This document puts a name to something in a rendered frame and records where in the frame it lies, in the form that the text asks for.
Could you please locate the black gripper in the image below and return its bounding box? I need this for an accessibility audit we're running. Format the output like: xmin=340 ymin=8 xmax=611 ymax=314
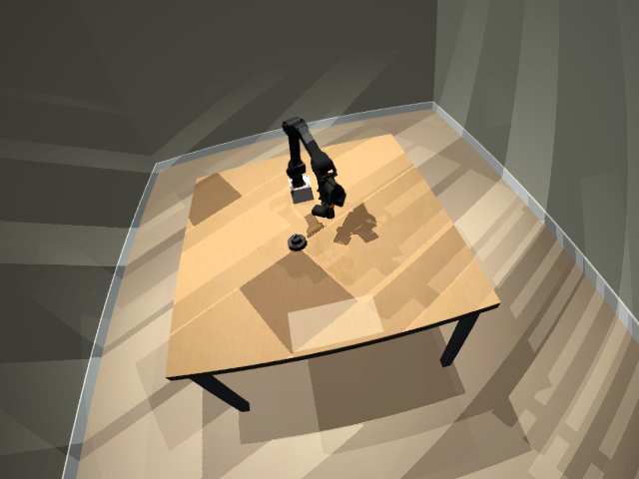
xmin=312 ymin=188 xmax=331 ymax=218

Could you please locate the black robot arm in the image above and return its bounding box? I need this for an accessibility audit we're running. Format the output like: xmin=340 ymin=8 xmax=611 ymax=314
xmin=283 ymin=117 xmax=346 ymax=207

